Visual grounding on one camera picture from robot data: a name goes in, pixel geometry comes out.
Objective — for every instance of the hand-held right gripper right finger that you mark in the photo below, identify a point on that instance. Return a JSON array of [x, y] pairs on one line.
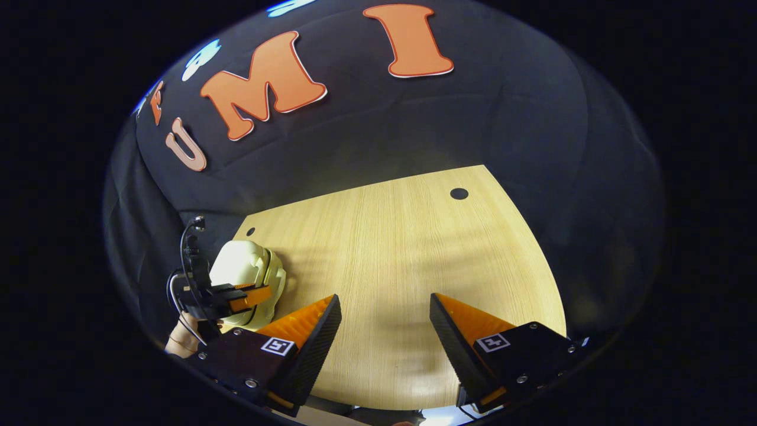
[[455, 349]]

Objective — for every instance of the black backdrop cloth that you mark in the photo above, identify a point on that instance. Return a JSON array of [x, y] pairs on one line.
[[414, 124]]

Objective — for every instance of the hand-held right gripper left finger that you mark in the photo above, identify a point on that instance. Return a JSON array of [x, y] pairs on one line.
[[313, 349]]

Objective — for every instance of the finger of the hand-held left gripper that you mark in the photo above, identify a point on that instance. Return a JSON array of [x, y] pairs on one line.
[[251, 297]]

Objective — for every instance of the cream yellow suitcase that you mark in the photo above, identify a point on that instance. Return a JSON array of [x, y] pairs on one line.
[[239, 266]]

